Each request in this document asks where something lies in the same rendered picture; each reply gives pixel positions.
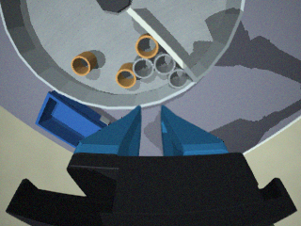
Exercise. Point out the blue open crate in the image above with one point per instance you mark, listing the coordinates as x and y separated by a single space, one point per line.
65 124

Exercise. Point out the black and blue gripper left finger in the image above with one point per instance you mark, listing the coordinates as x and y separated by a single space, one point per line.
120 137

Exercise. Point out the bronze bushing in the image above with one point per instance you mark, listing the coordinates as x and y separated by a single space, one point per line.
146 54
79 68
122 81

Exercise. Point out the grey metal bushing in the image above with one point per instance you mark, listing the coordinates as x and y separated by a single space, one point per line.
167 69
179 82
143 73

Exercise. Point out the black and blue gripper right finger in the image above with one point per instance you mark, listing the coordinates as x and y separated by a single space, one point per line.
186 138

